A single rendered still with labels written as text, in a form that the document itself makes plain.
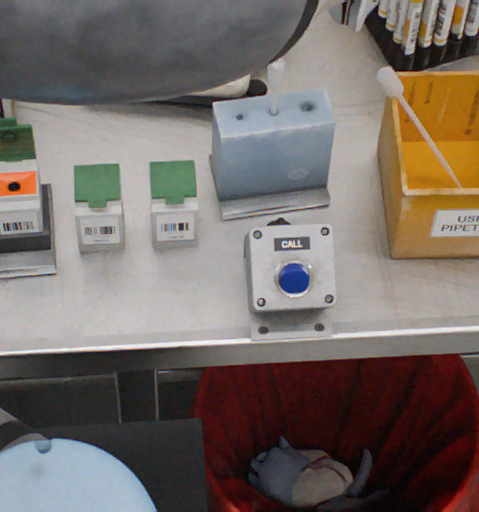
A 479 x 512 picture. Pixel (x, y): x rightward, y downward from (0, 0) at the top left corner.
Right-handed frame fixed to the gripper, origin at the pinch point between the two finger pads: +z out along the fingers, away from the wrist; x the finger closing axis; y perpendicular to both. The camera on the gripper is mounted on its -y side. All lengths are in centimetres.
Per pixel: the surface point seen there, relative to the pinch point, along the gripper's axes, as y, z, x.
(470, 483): 10, 61, 21
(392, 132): 4.7, 9.0, 5.9
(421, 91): -0.8, 9.3, 7.1
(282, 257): 19.8, 9.4, 0.5
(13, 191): 20.8, 8.7, -22.9
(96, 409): -4, 104, -35
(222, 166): 11.7, 10.4, -7.4
